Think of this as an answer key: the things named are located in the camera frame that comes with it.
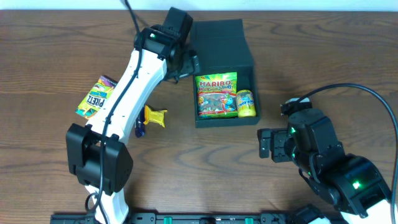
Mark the yellow candy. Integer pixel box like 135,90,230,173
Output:
144,105,167,128

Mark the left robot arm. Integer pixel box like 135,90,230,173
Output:
66,7,199,223

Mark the Pretz snack box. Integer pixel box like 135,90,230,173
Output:
75,76,117,119

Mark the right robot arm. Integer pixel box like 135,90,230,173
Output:
257,108,396,219

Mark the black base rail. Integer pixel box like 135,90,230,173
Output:
49,211,343,224

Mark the yellow Mentos gum bottle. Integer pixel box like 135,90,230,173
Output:
236,90,256,118

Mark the dark blue candy bar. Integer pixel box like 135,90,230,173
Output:
134,107,145,138

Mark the Haribo gummy candy bag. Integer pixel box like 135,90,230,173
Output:
195,72,238,119

